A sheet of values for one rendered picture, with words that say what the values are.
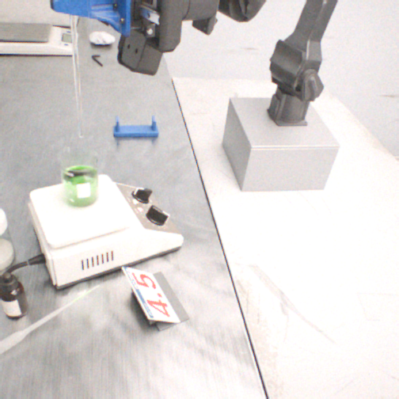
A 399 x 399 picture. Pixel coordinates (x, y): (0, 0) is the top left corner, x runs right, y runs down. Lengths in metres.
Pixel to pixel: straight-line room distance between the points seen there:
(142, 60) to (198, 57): 1.58
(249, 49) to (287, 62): 1.40
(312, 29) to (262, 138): 0.20
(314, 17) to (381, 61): 1.76
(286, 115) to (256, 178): 0.13
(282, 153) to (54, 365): 0.50
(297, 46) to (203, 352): 0.51
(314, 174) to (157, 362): 0.47
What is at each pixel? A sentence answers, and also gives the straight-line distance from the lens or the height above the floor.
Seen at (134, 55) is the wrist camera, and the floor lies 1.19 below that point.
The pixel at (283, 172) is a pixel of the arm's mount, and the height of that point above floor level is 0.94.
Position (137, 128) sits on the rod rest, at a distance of 0.92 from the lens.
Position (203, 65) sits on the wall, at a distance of 2.10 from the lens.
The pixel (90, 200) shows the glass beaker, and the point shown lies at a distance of 0.57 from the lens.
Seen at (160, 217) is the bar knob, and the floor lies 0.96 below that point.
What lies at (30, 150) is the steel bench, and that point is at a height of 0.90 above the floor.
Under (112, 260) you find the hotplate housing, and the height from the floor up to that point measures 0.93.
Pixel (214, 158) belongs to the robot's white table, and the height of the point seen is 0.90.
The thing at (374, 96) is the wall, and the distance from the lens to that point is 2.57.
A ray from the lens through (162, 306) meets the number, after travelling 0.55.
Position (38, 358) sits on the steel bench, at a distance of 0.55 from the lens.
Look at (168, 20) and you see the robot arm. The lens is 0.43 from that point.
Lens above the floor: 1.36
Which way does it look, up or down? 39 degrees down
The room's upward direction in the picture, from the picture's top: 8 degrees clockwise
